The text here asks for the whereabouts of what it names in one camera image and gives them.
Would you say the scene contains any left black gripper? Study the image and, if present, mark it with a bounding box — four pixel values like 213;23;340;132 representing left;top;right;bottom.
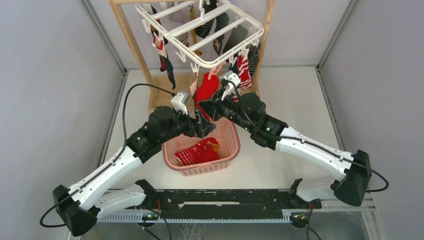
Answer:
159;105;216;144

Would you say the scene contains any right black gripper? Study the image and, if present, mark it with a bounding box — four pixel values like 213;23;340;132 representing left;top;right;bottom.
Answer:
198;87;254;133

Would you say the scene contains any plain red sock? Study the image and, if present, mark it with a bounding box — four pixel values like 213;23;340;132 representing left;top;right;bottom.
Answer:
194;72;220;121

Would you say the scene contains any red sock white pattern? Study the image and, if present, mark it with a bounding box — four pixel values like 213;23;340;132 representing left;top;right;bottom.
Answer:
195;138;221;164

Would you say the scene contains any red snowflake sock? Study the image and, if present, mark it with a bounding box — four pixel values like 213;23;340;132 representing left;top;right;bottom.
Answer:
174;146;202;166

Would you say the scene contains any mustard yellow sock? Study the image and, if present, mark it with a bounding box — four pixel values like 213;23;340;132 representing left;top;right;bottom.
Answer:
206;137;220;153

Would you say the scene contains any pink plastic basket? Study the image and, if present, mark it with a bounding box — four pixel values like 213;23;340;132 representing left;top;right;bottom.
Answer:
162;118;241;176

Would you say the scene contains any red white striped sock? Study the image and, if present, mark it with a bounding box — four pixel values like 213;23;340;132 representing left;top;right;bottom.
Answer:
237;52;252;89

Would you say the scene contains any wooden hanger stand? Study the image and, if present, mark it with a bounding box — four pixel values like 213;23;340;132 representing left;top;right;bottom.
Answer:
108;0;275;112

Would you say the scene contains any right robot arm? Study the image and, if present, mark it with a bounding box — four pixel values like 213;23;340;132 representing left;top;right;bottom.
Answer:
198;92;389;208

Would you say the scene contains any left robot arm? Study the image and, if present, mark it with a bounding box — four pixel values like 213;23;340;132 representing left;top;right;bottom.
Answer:
48;91;216;237

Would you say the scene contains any white plastic sock hanger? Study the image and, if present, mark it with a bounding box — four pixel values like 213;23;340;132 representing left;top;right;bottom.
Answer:
134;0;265;69

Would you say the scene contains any brown beige block sock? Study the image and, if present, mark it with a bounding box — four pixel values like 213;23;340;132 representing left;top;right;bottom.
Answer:
188;72;198;98

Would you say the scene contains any black white striped sock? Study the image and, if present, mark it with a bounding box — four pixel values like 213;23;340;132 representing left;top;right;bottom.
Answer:
248;44;261;77

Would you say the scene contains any black striped narrow sock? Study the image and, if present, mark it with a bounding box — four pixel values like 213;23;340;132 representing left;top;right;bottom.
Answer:
195;0;217;39

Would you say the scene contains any navy santa pattern sock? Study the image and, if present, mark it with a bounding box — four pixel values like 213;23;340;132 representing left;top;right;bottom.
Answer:
152;31;176;90

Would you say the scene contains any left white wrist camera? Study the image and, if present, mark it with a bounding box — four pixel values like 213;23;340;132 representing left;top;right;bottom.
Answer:
170;91;189;115

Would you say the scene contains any black mounting rail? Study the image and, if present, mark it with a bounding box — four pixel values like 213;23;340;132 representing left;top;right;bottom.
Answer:
142;189;322;221

